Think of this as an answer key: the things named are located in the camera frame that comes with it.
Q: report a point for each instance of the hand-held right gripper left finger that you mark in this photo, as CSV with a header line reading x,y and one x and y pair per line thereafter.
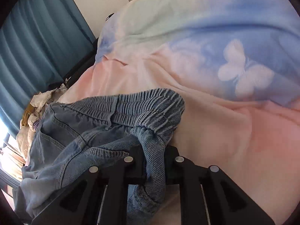
x,y
117,192

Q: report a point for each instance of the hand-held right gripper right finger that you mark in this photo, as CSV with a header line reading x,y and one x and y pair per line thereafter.
x,y
192,192

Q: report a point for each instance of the blue denim jeans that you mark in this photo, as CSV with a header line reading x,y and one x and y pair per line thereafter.
x,y
82,131

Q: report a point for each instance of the pile of white clothes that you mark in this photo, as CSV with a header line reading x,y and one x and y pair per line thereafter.
x,y
43,98

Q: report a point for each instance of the pastel printed duvet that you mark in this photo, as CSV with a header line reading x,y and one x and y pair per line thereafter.
x,y
211,121

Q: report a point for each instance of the beige cloth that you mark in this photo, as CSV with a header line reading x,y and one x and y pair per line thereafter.
x,y
11,161

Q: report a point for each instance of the mustard yellow garment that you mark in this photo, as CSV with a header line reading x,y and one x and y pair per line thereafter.
x,y
27,114

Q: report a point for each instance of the window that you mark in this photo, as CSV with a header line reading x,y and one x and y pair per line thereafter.
x,y
3,131

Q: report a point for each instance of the black sofa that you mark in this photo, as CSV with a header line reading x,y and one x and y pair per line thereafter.
x,y
79,63

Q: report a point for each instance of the blue curtain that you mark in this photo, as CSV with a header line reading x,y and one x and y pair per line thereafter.
x,y
35,39

